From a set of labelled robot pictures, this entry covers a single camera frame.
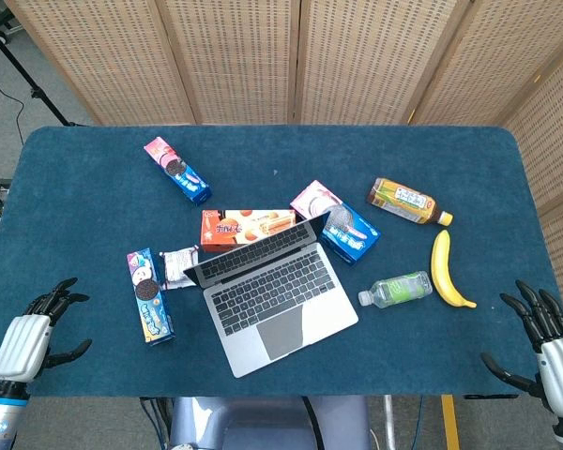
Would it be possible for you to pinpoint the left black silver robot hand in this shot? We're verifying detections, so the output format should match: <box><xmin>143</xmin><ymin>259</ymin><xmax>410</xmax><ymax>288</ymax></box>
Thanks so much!
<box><xmin>0</xmin><ymin>277</ymin><xmax>94</xmax><ymax>382</ymax></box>

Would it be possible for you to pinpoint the grey laptop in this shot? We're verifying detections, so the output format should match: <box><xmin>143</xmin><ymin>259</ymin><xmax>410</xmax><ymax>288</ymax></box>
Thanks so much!
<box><xmin>182</xmin><ymin>210</ymin><xmax>360</xmax><ymax>379</ymax></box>

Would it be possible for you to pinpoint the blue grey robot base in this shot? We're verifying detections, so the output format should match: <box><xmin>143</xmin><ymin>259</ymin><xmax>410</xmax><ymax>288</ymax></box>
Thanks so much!
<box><xmin>168</xmin><ymin>396</ymin><xmax>372</xmax><ymax>450</ymax></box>

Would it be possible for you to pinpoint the blue cartoon Oreo box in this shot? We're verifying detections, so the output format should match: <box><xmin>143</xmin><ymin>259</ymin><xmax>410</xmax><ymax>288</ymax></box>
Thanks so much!
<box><xmin>126</xmin><ymin>247</ymin><xmax>176</xmax><ymax>347</ymax></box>

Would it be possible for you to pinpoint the blue carpet table mat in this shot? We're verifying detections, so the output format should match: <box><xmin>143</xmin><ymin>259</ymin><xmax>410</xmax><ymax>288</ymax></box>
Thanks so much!
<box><xmin>0</xmin><ymin>124</ymin><xmax>563</xmax><ymax>399</ymax></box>

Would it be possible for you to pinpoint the yellow banana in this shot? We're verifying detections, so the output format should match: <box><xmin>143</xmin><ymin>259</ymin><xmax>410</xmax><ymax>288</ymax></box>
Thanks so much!
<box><xmin>430</xmin><ymin>229</ymin><xmax>478</xmax><ymax>309</ymax></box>

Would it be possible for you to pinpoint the white snack packet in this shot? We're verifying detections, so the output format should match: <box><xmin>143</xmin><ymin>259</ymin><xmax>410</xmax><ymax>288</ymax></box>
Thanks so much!
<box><xmin>158</xmin><ymin>245</ymin><xmax>201</xmax><ymax>292</ymax></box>

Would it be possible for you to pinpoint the white table leg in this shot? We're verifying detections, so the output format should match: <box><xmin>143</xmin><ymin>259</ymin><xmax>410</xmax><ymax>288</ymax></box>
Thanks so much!
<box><xmin>383</xmin><ymin>395</ymin><xmax>396</xmax><ymax>450</ymax></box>

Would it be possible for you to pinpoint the clear water bottle green label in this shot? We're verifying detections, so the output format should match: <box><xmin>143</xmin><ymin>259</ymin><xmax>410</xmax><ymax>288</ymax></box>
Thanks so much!
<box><xmin>358</xmin><ymin>270</ymin><xmax>434</xmax><ymax>309</ymax></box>

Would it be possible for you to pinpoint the slim pink blue Oreo box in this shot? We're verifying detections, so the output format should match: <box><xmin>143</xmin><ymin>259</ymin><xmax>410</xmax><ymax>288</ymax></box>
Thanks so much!
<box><xmin>143</xmin><ymin>136</ymin><xmax>212</xmax><ymax>207</ymax></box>

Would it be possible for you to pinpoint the brown tea bottle yellow label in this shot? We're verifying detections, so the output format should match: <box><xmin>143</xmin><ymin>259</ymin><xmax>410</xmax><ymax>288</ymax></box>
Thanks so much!
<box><xmin>366</xmin><ymin>176</ymin><xmax>455</xmax><ymax>228</ymax></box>

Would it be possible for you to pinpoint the orange wafer biscuit box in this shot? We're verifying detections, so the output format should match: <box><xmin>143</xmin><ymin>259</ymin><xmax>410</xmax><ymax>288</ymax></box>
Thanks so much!
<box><xmin>200</xmin><ymin>208</ymin><xmax>297</xmax><ymax>254</ymax></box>

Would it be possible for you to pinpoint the black tripod stand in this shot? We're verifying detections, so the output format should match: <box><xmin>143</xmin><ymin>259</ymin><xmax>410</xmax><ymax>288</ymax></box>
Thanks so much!
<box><xmin>0</xmin><ymin>18</ymin><xmax>90</xmax><ymax>128</ymax></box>

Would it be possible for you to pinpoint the wide pink blue Oreo box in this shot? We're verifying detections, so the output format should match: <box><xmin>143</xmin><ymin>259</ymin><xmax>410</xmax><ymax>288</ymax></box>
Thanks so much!
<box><xmin>289</xmin><ymin>179</ymin><xmax>382</xmax><ymax>267</ymax></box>

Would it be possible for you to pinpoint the wicker folding screen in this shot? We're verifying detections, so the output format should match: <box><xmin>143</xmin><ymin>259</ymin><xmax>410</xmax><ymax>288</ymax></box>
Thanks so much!
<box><xmin>2</xmin><ymin>0</ymin><xmax>563</xmax><ymax>338</ymax></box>

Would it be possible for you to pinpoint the blue cable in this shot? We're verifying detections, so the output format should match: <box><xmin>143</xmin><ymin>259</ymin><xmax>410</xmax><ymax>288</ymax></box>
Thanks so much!
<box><xmin>415</xmin><ymin>395</ymin><xmax>426</xmax><ymax>450</ymax></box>

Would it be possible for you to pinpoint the thin black floor cable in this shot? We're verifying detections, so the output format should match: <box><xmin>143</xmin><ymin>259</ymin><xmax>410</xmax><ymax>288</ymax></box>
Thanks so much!
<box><xmin>0</xmin><ymin>67</ymin><xmax>25</xmax><ymax>146</ymax></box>

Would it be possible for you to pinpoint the black cable on robot base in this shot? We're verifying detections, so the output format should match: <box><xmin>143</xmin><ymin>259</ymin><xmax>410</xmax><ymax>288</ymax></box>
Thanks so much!
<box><xmin>300</xmin><ymin>396</ymin><xmax>325</xmax><ymax>450</ymax></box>

